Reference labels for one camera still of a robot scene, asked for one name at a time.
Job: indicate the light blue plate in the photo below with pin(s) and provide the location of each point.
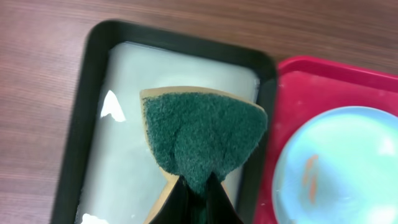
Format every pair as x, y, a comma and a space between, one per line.
339, 167

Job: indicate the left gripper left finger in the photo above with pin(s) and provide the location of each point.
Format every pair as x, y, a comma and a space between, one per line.
180, 206

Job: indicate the green yellow sponge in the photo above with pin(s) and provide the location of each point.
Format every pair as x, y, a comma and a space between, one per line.
194, 132

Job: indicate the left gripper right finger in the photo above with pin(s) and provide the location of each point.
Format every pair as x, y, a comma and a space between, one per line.
219, 209

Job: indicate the black water tray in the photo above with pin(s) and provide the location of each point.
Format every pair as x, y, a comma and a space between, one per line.
100, 40

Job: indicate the red plastic tray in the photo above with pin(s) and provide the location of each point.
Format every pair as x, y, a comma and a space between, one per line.
308, 86

